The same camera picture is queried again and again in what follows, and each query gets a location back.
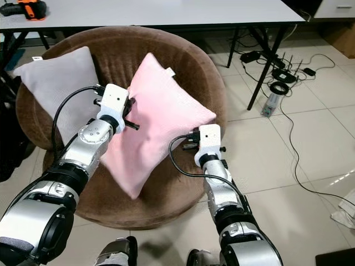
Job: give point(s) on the pink square pillow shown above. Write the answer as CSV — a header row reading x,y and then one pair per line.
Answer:
x,y
161,122

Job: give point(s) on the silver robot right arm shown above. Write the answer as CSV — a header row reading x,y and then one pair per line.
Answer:
x,y
227,199

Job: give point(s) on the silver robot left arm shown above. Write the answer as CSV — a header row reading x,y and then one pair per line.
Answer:
x,y
44,216

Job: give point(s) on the brown round velvet sofa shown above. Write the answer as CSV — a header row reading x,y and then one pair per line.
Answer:
x,y
116,50

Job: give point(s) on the grey square pillow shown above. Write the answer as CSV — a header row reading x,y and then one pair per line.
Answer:
x,y
55,83

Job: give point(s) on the clear plastic bottle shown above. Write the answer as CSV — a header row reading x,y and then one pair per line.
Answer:
x,y
270,105

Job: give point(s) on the white table black legs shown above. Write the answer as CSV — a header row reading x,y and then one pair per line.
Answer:
x,y
144,12

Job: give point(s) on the black power adapter brick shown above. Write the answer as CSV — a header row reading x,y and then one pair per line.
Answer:
x,y
250,56

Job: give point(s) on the robot right leg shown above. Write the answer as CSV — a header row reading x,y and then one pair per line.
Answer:
x,y
202,259

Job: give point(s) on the robot leg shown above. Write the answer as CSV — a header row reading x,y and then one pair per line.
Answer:
x,y
116,254
202,259

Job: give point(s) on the black bag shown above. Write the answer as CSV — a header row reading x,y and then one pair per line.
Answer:
x,y
14,138

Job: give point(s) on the blue box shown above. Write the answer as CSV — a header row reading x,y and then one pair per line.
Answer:
x,y
14,59

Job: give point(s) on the robot left leg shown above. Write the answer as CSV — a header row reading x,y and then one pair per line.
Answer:
x,y
116,254

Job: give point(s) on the small black adapter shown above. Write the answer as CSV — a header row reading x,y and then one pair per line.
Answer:
x,y
309,71

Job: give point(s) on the orange and black tool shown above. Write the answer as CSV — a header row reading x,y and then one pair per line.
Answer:
x,y
32,9

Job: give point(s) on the black gamepad controller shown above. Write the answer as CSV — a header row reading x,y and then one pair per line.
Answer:
x,y
10,8

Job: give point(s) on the white crumpled cloth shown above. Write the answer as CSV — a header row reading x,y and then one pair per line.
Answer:
x,y
345,210

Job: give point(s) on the brown cardboard box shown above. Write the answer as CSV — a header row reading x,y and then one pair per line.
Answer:
x,y
341,39

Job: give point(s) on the flat black object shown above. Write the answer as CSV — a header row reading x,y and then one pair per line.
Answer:
x,y
335,258

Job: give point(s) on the small white cabinet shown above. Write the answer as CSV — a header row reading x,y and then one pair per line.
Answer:
x,y
335,8

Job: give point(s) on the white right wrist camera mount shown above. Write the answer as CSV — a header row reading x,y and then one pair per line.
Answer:
x,y
209,139

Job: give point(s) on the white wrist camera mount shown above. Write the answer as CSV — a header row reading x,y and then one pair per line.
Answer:
x,y
113,102
209,139

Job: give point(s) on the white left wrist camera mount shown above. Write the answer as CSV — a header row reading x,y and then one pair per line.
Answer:
x,y
113,102

